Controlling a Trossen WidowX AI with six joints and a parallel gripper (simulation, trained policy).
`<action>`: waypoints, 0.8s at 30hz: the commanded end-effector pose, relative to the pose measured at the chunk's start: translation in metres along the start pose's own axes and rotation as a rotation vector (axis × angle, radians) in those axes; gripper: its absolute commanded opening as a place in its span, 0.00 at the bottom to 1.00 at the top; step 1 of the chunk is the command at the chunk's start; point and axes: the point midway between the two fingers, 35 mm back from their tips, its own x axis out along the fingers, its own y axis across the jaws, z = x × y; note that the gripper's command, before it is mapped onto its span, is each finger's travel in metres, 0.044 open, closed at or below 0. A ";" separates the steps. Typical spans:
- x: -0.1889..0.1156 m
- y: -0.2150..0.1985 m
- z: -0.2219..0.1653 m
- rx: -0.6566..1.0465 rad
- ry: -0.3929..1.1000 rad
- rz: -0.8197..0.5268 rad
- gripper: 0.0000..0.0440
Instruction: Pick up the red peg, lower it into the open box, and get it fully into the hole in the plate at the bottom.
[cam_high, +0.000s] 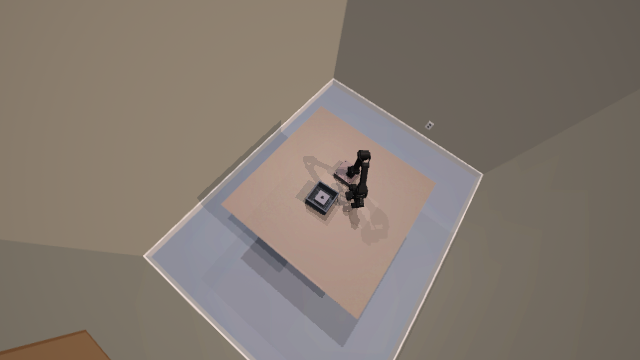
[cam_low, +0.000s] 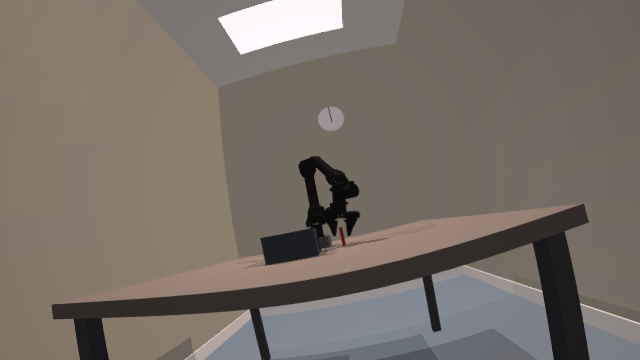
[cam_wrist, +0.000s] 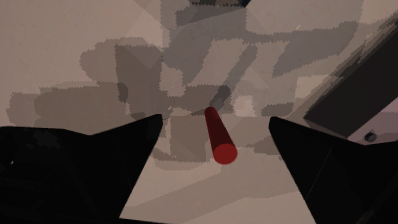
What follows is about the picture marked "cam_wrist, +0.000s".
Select red peg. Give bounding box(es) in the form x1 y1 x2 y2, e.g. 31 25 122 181
204 107 238 165

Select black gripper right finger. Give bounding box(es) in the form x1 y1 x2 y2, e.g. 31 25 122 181
268 117 398 224

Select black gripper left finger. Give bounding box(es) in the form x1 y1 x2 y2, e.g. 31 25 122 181
0 114 163 218

